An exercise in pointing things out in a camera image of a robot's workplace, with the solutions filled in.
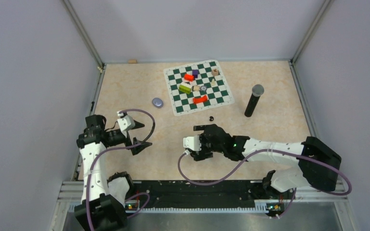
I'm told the lavender earbud charging case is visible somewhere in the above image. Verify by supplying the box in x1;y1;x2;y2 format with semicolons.
152;98;164;108

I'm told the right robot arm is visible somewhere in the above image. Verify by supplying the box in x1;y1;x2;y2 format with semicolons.
183;124;342;198

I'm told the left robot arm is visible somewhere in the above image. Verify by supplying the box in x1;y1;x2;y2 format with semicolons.
74;111;152;231

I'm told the red arch block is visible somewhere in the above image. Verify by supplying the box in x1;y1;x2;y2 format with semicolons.
193;95;208;104

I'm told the green white chessboard mat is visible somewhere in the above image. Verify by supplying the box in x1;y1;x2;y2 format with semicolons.
163;60;235;116

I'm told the green white lego brick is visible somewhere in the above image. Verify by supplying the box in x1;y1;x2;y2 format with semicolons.
178;83;192;94

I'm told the cork stopper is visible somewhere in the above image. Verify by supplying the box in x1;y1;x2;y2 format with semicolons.
128;59;138;64

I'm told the black microphone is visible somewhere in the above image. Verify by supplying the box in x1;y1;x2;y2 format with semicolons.
244;84;264;117

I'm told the wooden cube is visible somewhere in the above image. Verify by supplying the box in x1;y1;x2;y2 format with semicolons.
211;68;219;77

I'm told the purple block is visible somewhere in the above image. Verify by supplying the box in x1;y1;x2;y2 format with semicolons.
192;69;199;78

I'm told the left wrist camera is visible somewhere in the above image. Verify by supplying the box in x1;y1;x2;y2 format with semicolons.
117;111;135;132

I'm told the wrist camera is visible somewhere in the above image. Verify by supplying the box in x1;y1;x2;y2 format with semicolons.
117;111;135;132
183;135;201;155

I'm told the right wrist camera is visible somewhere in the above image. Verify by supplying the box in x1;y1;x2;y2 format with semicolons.
183;135;201;155

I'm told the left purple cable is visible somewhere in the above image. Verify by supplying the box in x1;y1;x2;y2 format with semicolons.
86;108;156;231

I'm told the purple cable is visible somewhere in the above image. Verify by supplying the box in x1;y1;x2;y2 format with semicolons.
177;149;353;220
86;108;156;231

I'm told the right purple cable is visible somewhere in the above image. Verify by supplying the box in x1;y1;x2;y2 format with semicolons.
177;149;353;220

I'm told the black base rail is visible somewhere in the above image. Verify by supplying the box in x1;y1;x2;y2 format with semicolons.
132;180;270;211

